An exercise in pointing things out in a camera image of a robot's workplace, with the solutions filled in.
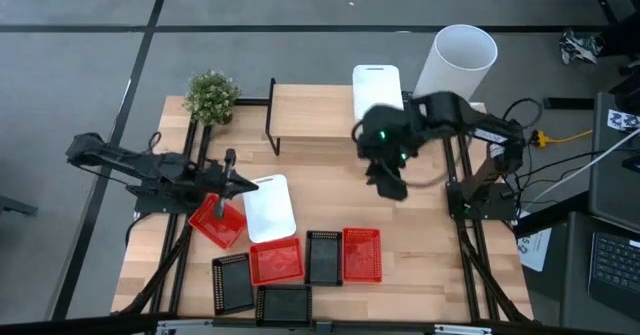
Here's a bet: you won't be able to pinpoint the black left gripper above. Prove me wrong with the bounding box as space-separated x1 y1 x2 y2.
202 148 259 220

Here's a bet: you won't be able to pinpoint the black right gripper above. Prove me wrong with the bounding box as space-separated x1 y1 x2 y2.
357 104 426 201

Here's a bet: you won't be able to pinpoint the white plastic basket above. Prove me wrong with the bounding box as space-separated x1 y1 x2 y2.
352 64 405 124
242 174 298 244

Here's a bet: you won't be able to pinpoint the red plastic basket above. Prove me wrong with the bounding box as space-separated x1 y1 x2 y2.
248 236 305 287
187 193 248 250
342 227 384 284

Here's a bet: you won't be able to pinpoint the black plastic basket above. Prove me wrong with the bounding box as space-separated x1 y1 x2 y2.
211 252 256 317
303 230 345 288
254 284 313 326

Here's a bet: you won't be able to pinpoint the small green potted plant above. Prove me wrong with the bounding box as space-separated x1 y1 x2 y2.
184 69 242 127

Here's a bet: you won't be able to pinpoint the white cylindrical lamp shade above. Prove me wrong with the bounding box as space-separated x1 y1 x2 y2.
412 23 499 106

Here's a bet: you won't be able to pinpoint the silver aluminium profile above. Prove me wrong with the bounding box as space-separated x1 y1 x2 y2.
155 318 494 335

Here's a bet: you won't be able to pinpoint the white paper sheet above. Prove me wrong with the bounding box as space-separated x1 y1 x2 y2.
517 213 553 274

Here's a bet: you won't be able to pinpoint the black slanted desk beam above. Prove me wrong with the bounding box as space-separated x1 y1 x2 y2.
512 192 591 240

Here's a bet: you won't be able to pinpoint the black floor bar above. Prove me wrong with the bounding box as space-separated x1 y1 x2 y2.
543 96 597 111

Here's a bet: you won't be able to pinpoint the black side table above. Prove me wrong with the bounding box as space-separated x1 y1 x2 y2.
558 209 640 335

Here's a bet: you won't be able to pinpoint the grey chair foot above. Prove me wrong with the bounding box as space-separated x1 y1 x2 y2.
0 194 39 217

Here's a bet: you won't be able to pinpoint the person's shoe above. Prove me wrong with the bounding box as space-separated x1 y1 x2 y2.
558 27 604 65

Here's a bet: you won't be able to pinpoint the white sticker with black print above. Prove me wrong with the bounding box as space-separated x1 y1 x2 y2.
606 108 640 132

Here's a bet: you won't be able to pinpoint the black laptop keyboard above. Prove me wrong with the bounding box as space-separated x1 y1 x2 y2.
587 231 640 322

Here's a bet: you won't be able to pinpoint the person's leg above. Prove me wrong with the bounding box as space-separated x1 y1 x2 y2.
597 12 640 59

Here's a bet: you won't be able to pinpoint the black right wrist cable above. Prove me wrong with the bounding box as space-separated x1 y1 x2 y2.
399 139 451 189

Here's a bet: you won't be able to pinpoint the wooden shelf with black frame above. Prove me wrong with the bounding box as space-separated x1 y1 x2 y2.
263 77 404 157

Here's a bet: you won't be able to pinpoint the black aluminium frame rails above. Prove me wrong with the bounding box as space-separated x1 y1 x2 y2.
117 117 214 321
439 124 531 324

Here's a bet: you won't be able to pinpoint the yellow power plug cable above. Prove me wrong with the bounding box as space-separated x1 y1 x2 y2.
530 128 594 149

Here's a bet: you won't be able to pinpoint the black camera stand bar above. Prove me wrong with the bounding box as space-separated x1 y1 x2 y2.
0 312 640 335

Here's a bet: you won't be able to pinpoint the white thick cable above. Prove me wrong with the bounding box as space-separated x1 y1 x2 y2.
529 127 640 201

